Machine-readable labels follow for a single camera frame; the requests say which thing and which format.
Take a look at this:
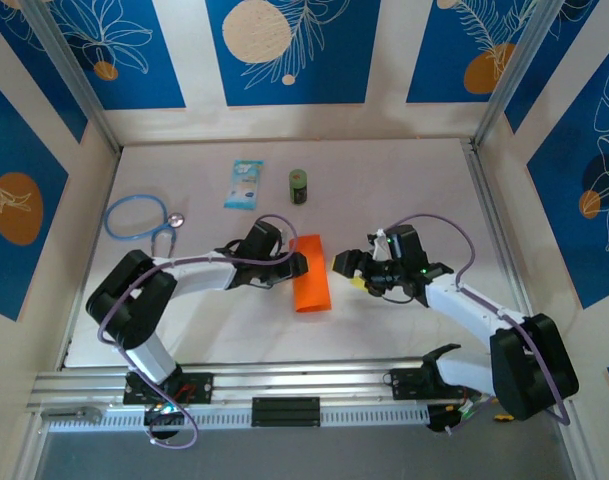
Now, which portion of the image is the light blue wipes packet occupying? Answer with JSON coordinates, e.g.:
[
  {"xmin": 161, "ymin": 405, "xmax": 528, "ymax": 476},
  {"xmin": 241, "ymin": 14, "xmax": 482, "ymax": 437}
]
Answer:
[{"xmin": 222, "ymin": 158, "xmax": 265, "ymax": 211}]

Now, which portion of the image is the green bottle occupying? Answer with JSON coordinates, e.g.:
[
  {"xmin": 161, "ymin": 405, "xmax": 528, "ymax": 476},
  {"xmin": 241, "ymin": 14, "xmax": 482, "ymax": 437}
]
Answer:
[{"xmin": 287, "ymin": 168, "xmax": 310, "ymax": 206}]

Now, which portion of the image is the blue stethoscope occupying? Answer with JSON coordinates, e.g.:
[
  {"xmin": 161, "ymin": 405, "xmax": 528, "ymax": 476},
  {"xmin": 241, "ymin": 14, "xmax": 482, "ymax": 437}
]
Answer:
[{"xmin": 102, "ymin": 193, "xmax": 187, "ymax": 261}]

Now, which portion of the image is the black ribbed block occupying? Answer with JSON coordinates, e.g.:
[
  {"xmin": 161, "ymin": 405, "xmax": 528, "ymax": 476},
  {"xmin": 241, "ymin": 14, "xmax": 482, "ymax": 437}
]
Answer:
[{"xmin": 251, "ymin": 397, "xmax": 321, "ymax": 428}]

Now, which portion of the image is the small circuit board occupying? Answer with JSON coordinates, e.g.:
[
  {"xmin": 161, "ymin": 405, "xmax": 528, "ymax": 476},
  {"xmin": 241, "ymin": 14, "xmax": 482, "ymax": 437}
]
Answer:
[
  {"xmin": 142, "ymin": 402, "xmax": 186, "ymax": 427},
  {"xmin": 426, "ymin": 399, "xmax": 490, "ymax": 434}
]

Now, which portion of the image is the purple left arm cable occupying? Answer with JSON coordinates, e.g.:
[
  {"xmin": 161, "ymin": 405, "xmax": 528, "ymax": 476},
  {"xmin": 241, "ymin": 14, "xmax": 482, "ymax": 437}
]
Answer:
[{"xmin": 97, "ymin": 213, "xmax": 299, "ymax": 451}]

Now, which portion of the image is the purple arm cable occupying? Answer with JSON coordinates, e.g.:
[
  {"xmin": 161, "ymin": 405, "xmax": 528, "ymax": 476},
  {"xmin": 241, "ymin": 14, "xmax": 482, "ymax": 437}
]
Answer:
[
  {"xmin": 381, "ymin": 213, "xmax": 573, "ymax": 436},
  {"xmin": 97, "ymin": 213, "xmax": 299, "ymax": 451}
]

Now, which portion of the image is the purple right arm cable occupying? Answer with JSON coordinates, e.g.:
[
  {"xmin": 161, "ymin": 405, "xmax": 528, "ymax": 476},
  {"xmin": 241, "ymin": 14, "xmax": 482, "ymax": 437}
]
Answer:
[{"xmin": 381, "ymin": 213, "xmax": 573, "ymax": 436}]

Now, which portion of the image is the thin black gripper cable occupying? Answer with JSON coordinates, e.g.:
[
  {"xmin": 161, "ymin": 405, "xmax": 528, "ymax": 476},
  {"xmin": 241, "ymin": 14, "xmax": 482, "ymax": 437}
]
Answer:
[{"xmin": 371, "ymin": 289, "xmax": 420, "ymax": 306}]

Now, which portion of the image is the aluminium side rail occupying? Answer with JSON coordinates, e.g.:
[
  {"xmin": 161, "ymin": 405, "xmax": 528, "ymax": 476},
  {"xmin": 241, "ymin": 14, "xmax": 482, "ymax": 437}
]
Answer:
[{"xmin": 462, "ymin": 138, "xmax": 535, "ymax": 321}]

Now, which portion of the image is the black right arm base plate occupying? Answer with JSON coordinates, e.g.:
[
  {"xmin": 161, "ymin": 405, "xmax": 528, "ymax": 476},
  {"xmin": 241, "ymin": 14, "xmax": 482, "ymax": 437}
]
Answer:
[{"xmin": 389, "ymin": 367, "xmax": 465, "ymax": 401}]

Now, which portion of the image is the aluminium mounting rail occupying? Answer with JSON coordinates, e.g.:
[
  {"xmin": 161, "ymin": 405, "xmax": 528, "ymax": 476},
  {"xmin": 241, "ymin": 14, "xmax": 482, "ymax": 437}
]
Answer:
[{"xmin": 26, "ymin": 355, "xmax": 500, "ymax": 416}]

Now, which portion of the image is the white slotted cable duct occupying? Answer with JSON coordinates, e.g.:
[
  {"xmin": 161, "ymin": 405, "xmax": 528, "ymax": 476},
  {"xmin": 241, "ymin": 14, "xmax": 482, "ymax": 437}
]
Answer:
[{"xmin": 46, "ymin": 405, "xmax": 430, "ymax": 434}]

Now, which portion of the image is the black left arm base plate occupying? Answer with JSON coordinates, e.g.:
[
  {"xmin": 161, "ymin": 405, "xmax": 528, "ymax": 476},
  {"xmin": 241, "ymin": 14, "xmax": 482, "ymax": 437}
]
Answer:
[{"xmin": 122, "ymin": 372, "xmax": 215, "ymax": 406}]

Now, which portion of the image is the aluminium frame post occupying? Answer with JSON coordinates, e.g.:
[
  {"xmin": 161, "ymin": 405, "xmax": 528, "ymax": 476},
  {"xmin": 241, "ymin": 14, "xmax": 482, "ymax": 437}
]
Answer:
[
  {"xmin": 21, "ymin": 0, "xmax": 123, "ymax": 156},
  {"xmin": 471, "ymin": 0, "xmax": 568, "ymax": 149}
]

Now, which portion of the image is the small metal bracket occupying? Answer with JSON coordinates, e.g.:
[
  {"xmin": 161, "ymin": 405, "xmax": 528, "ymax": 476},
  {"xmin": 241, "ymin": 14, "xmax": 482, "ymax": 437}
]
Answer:
[{"xmin": 40, "ymin": 407, "xmax": 104, "ymax": 424}]

